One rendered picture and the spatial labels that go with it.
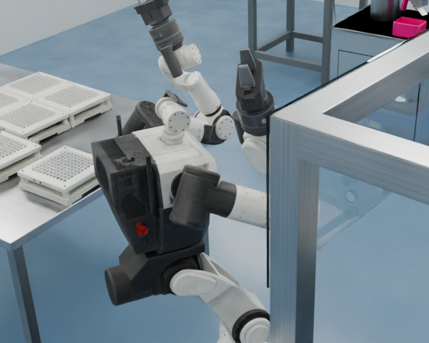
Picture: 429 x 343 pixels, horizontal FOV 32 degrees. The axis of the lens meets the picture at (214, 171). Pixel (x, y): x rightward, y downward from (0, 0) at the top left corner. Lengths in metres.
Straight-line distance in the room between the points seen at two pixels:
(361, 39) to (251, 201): 2.79
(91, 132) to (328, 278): 1.34
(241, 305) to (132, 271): 0.41
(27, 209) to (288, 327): 1.49
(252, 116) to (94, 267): 2.24
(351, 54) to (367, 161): 3.53
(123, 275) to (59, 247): 1.82
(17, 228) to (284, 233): 1.47
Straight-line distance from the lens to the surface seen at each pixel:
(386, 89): 1.37
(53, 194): 2.70
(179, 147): 2.02
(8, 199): 2.77
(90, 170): 2.73
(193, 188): 1.84
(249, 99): 1.62
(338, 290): 3.59
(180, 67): 2.25
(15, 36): 6.93
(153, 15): 2.26
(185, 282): 2.20
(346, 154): 1.12
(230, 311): 2.39
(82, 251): 3.93
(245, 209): 1.89
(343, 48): 4.65
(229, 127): 2.39
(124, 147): 2.05
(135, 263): 2.18
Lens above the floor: 2.20
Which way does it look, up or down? 29 degrees down
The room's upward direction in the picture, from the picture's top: 2 degrees counter-clockwise
